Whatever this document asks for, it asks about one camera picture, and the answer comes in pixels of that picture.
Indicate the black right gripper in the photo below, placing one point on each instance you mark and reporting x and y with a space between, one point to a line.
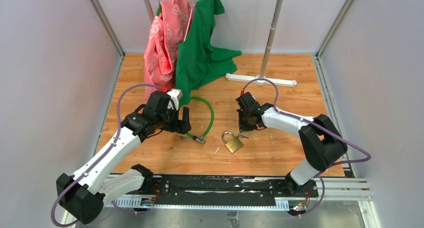
242 127

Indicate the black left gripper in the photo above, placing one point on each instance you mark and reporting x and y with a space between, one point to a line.
182 126

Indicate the brass padlock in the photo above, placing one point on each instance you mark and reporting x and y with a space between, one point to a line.
232 142

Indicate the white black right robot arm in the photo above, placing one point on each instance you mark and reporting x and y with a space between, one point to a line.
320 140

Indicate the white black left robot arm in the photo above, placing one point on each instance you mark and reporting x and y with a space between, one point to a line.
88 190

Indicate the white clothes rack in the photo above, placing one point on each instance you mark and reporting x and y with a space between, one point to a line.
260 79

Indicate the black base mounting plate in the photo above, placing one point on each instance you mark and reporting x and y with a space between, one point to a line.
223 190

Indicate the green t-shirt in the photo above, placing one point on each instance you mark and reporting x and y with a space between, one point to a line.
199 62

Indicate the pink patterned garment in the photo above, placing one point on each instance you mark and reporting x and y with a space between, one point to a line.
168 30

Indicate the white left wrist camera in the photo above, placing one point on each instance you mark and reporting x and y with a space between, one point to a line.
175 95

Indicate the aluminium frame rail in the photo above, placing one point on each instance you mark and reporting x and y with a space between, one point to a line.
341 202

